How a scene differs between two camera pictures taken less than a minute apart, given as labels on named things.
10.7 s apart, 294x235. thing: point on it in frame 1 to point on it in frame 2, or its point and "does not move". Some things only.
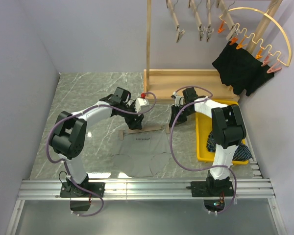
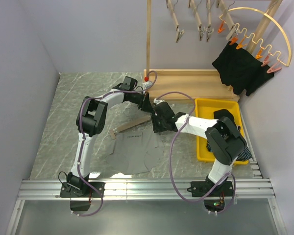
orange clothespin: x=221 y=28 does not move
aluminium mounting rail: x=257 y=188 does not move
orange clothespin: x=258 y=55 does not move
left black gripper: x=133 y=124 to x=145 y=104
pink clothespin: x=274 y=68 does not move
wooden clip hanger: x=121 y=132 to x=112 y=131
